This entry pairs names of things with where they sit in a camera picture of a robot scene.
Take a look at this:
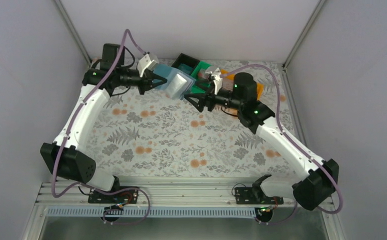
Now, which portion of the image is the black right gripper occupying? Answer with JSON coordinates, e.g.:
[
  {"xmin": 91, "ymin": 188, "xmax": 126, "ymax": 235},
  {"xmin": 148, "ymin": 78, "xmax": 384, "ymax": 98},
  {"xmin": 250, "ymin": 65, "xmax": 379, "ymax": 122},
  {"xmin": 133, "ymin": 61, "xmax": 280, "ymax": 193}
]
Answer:
[{"xmin": 184, "ymin": 78, "xmax": 243, "ymax": 112}]

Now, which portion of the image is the blue leather card holder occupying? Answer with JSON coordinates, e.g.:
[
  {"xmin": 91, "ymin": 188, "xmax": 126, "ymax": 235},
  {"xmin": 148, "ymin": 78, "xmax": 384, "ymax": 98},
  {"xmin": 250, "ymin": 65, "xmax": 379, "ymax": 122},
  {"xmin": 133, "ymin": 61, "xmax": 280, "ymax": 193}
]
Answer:
[{"xmin": 153, "ymin": 64, "xmax": 195, "ymax": 100}]

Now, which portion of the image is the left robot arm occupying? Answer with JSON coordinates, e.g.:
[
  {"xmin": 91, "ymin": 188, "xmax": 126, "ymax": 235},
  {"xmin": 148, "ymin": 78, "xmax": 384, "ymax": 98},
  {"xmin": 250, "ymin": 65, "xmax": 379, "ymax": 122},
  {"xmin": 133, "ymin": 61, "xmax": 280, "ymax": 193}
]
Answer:
[{"xmin": 40, "ymin": 43, "xmax": 167, "ymax": 203}]

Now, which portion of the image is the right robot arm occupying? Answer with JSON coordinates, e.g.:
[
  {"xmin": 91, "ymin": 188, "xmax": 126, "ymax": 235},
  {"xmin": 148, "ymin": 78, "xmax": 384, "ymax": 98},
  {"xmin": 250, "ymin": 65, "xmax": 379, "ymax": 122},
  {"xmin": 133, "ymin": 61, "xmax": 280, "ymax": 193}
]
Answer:
[{"xmin": 184, "ymin": 72, "xmax": 339, "ymax": 211}]

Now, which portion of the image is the white red patterned card stack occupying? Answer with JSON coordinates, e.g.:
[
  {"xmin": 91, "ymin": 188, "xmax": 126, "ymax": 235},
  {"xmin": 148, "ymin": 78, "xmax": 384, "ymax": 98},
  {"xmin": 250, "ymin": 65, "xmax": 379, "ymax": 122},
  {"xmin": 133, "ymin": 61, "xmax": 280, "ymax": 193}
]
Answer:
[{"xmin": 197, "ymin": 69, "xmax": 211, "ymax": 84}]

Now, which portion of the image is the yellow bin with white cards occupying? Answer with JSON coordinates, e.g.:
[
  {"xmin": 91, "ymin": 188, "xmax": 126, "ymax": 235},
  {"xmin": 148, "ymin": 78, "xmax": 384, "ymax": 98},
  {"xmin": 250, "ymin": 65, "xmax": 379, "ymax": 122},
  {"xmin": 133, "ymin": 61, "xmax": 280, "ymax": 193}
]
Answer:
[{"xmin": 220, "ymin": 69, "xmax": 235, "ymax": 81}]

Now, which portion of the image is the teal VIP card stack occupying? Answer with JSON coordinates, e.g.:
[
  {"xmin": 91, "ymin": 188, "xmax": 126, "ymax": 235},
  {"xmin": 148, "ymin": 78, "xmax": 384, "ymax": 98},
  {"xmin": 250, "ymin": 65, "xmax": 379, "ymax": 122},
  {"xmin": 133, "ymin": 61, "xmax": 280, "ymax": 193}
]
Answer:
[{"xmin": 177, "ymin": 63, "xmax": 193, "ymax": 75}]

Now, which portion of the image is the yellow bin with red cards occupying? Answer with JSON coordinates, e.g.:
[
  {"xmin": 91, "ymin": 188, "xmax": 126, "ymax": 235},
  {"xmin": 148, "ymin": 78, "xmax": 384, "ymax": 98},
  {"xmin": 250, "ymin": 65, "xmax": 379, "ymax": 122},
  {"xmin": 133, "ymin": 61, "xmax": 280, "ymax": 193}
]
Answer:
[{"xmin": 256, "ymin": 82, "xmax": 265, "ymax": 100}]

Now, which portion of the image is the green storage bin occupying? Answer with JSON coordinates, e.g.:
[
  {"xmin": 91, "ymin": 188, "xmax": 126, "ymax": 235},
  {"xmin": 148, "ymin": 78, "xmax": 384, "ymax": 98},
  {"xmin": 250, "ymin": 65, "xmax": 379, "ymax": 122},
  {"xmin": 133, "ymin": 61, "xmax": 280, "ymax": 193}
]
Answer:
[{"xmin": 190, "ymin": 61, "xmax": 212, "ymax": 94}]

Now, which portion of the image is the black storage bin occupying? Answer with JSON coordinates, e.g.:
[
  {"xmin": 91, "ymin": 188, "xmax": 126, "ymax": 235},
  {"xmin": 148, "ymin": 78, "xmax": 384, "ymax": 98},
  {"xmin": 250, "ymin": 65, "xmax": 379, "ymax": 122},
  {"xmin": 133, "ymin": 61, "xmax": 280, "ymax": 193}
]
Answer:
[{"xmin": 171, "ymin": 53, "xmax": 200, "ymax": 73}]

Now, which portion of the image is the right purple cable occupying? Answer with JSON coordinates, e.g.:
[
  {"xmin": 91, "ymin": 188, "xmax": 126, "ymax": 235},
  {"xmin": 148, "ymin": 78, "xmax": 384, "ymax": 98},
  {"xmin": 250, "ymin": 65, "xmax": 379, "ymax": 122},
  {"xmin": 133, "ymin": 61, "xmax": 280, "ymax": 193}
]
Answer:
[{"xmin": 221, "ymin": 63, "xmax": 344, "ymax": 227}]

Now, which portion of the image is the purple cable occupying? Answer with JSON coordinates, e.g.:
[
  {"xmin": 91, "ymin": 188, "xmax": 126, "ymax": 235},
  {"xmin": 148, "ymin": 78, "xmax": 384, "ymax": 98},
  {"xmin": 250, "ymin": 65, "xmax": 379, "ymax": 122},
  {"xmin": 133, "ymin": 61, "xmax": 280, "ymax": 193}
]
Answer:
[
  {"xmin": 221, "ymin": 63, "xmax": 344, "ymax": 227},
  {"xmin": 50, "ymin": 29, "xmax": 151, "ymax": 227}
]

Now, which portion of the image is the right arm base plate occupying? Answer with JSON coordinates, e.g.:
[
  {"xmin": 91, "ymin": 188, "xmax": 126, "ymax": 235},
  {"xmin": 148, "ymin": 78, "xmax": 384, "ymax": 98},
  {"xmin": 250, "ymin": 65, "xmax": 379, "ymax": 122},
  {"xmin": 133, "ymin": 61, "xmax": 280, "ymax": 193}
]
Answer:
[{"xmin": 232, "ymin": 186, "xmax": 284, "ymax": 205}]

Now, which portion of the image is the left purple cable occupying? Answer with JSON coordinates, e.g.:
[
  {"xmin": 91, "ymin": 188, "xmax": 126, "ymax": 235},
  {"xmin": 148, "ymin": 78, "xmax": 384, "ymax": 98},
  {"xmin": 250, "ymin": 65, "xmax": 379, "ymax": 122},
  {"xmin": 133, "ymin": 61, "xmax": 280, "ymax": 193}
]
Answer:
[{"xmin": 50, "ymin": 29, "xmax": 151, "ymax": 227}]

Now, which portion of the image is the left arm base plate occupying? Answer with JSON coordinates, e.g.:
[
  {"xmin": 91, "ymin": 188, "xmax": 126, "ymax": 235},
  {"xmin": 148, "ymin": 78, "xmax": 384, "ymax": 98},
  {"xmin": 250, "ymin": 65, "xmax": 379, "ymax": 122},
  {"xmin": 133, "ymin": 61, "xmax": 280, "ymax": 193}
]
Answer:
[{"xmin": 87, "ymin": 188, "xmax": 139, "ymax": 205}]

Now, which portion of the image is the aluminium frame rail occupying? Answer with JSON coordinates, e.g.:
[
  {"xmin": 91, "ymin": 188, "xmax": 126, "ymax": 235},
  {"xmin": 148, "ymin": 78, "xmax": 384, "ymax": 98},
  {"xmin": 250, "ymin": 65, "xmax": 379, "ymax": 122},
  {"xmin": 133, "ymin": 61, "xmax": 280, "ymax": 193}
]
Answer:
[{"xmin": 35, "ymin": 176, "xmax": 275, "ymax": 208}]

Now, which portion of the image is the slotted grey cable duct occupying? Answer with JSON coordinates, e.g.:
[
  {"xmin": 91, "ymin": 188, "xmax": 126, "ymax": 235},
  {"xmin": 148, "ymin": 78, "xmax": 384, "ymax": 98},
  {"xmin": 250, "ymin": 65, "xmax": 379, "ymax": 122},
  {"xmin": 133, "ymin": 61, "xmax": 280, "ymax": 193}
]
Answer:
[{"xmin": 46, "ymin": 206, "xmax": 273, "ymax": 219}]

